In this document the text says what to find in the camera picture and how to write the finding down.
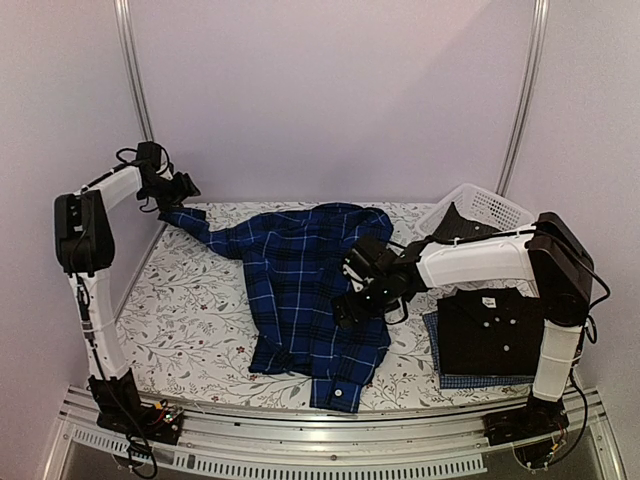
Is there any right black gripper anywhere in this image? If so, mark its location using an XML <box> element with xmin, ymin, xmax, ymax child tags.
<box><xmin>330</xmin><ymin>277</ymin><xmax>399</xmax><ymax>331</ymax></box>

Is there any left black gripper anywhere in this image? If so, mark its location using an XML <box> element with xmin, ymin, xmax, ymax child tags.
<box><xmin>143</xmin><ymin>170</ymin><xmax>202</xmax><ymax>213</ymax></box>

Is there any blue plaid long sleeve shirt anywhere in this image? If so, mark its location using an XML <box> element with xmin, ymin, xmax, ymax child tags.
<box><xmin>159</xmin><ymin>203</ymin><xmax>393</xmax><ymax>413</ymax></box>

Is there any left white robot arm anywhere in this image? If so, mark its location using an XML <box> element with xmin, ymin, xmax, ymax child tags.
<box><xmin>54</xmin><ymin>141</ymin><xmax>200</xmax><ymax>381</ymax></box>

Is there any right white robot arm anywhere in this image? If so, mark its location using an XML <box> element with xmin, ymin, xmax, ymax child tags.
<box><xmin>332</xmin><ymin>212</ymin><xmax>597</xmax><ymax>436</ymax></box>

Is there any folded blue checked shirt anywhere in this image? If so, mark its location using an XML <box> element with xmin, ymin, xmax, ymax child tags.
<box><xmin>423</xmin><ymin>312</ymin><xmax>534</xmax><ymax>389</ymax></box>

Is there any black shirt in basket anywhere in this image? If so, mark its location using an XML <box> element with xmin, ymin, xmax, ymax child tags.
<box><xmin>431</xmin><ymin>203</ymin><xmax>500</xmax><ymax>241</ymax></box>

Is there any folded black shirt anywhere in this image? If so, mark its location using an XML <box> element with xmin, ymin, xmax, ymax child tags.
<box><xmin>437</xmin><ymin>288</ymin><xmax>544</xmax><ymax>377</ymax></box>

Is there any white plastic basket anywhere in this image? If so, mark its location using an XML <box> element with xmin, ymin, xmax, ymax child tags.
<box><xmin>415</xmin><ymin>183</ymin><xmax>536</xmax><ymax>235</ymax></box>

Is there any floral tablecloth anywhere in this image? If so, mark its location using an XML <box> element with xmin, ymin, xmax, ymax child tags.
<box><xmin>116</xmin><ymin>226</ymin><xmax>530</xmax><ymax>413</ymax></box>

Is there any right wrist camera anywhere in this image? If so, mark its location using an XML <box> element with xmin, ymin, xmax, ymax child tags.
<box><xmin>341</xmin><ymin>248</ymin><xmax>377</xmax><ymax>292</ymax></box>

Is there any left aluminium post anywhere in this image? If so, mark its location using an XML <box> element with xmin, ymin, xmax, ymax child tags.
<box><xmin>113</xmin><ymin>0</ymin><xmax>155</xmax><ymax>141</ymax></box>

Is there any aluminium post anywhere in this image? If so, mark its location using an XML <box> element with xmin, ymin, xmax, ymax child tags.
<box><xmin>113</xmin><ymin>0</ymin><xmax>155</xmax><ymax>141</ymax></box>
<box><xmin>495</xmin><ymin>0</ymin><xmax>550</xmax><ymax>197</ymax></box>

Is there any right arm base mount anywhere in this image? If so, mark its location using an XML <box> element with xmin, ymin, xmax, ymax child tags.
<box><xmin>482</xmin><ymin>394</ymin><xmax>569</xmax><ymax>470</ymax></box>

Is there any aluminium front rail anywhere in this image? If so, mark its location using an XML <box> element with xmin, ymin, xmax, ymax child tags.
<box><xmin>42</xmin><ymin>387</ymin><xmax>626</xmax><ymax>480</ymax></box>

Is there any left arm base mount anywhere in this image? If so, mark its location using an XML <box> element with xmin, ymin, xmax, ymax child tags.
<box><xmin>89</xmin><ymin>371</ymin><xmax>184</xmax><ymax>445</ymax></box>

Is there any right aluminium post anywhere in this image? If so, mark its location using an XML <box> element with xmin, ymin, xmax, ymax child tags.
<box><xmin>495</xmin><ymin>0</ymin><xmax>550</xmax><ymax>197</ymax></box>

